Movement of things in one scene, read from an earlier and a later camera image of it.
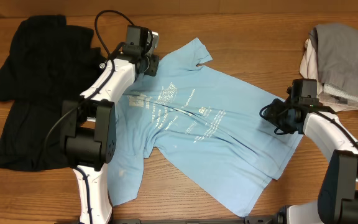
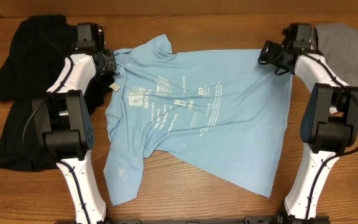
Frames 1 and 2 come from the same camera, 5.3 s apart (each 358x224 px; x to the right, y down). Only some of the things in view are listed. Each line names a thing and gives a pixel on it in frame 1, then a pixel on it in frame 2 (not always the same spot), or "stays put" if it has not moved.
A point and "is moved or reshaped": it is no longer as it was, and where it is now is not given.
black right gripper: x=270 y=115 to x=267 y=54
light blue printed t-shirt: x=204 y=129 is moved or reshaped
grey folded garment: x=347 y=59 stays put
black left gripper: x=153 y=67 to x=111 y=61
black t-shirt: x=50 y=62 stays put
